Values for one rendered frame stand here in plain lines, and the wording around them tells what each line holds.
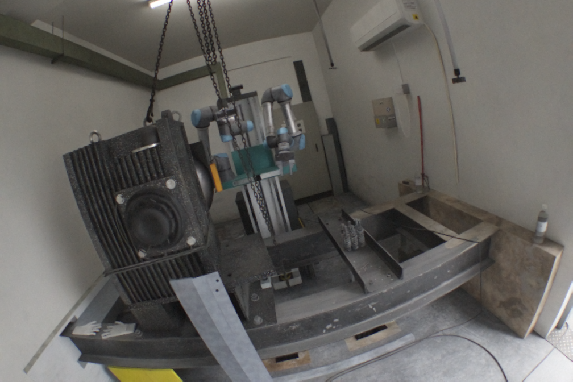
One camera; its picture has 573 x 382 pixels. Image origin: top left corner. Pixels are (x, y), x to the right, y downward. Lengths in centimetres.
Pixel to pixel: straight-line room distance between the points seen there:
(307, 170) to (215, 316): 338
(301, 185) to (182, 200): 331
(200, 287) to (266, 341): 57
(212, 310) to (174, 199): 44
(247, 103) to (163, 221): 154
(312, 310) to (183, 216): 69
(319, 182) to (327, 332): 314
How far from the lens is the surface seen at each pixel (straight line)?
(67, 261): 205
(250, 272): 113
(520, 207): 168
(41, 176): 203
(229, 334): 108
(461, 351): 182
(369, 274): 133
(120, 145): 111
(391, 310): 146
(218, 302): 97
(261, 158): 216
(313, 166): 411
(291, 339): 138
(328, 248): 199
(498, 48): 157
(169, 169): 96
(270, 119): 189
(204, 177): 140
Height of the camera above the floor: 150
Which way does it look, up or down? 11 degrees down
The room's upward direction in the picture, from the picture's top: 14 degrees counter-clockwise
